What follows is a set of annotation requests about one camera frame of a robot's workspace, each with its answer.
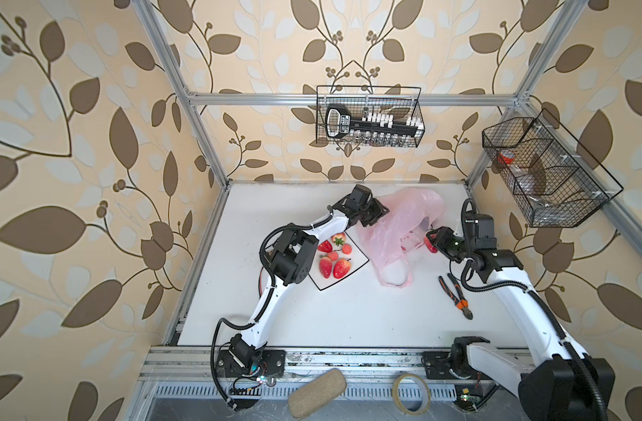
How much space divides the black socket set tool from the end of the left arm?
0.18 m

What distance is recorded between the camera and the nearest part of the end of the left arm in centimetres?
81

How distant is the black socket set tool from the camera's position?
0.84 m
